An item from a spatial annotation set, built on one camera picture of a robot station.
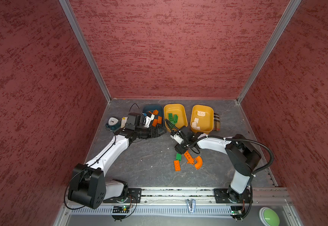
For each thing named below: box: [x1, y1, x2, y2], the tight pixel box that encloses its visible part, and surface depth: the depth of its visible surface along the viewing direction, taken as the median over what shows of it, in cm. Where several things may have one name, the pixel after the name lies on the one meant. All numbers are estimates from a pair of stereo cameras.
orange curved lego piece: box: [194, 155, 204, 170], surface depth 87 cm
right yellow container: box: [190, 104, 214, 134], surface depth 108 cm
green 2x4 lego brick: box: [168, 113, 173, 122], surface depth 109 cm
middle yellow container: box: [163, 103, 189, 133], surface depth 111 cm
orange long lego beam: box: [183, 150, 195, 166], surface depth 89 cm
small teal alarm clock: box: [105, 116, 121, 132], surface depth 102 cm
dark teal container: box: [142, 104, 165, 134], surface depth 109 cm
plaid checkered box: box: [213, 112, 221, 132], surface depth 105 cm
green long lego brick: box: [172, 114, 179, 124], surface depth 108 cm
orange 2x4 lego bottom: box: [173, 160, 181, 172], surface depth 87 cm
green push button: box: [258, 206, 280, 226], surface depth 69 cm
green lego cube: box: [175, 153, 182, 162], surface depth 87 cm
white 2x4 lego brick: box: [196, 111, 206, 117], surface depth 112 cm
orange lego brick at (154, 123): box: [151, 118, 158, 128], surface depth 106 cm
